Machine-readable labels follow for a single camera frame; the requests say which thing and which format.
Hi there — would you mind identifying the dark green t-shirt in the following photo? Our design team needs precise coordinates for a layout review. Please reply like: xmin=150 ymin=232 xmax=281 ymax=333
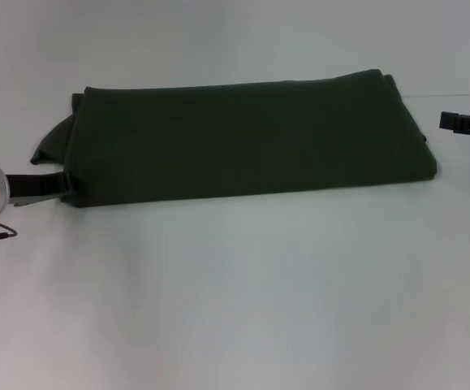
xmin=29 ymin=67 xmax=439 ymax=209

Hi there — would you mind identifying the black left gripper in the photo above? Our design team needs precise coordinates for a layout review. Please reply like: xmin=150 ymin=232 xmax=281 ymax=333
xmin=4 ymin=171 xmax=79 ymax=208

